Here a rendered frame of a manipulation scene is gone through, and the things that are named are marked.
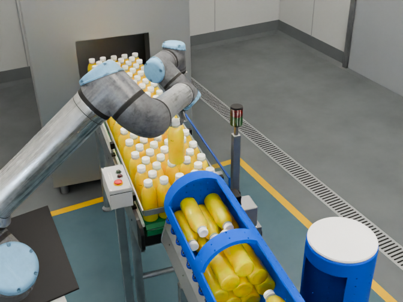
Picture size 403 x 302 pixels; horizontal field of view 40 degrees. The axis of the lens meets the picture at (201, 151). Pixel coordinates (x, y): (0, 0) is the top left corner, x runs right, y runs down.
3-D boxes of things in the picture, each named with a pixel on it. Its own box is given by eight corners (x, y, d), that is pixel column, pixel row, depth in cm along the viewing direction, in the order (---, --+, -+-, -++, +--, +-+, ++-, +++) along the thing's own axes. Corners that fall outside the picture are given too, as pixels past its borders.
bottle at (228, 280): (235, 292, 195) (216, 257, 210) (243, 276, 192) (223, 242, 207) (217, 290, 192) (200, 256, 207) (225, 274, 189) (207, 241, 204)
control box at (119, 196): (111, 210, 247) (108, 191, 241) (103, 186, 263) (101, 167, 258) (133, 205, 250) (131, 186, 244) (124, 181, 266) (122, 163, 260)
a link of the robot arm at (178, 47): (156, 44, 215) (168, 36, 223) (158, 74, 222) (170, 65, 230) (178, 48, 212) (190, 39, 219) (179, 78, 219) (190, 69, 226)
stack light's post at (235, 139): (230, 295, 338) (233, 136, 281) (228, 290, 341) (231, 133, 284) (236, 293, 339) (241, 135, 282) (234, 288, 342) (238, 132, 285)
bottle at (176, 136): (173, 154, 254) (171, 118, 244) (187, 158, 251) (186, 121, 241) (165, 162, 248) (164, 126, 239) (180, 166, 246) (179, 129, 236)
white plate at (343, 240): (320, 209, 239) (319, 211, 240) (297, 247, 219) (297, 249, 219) (385, 228, 228) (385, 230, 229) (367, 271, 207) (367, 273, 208)
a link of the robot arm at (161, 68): (171, 78, 205) (186, 66, 214) (149, 55, 204) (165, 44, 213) (158, 93, 211) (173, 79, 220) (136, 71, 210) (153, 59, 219)
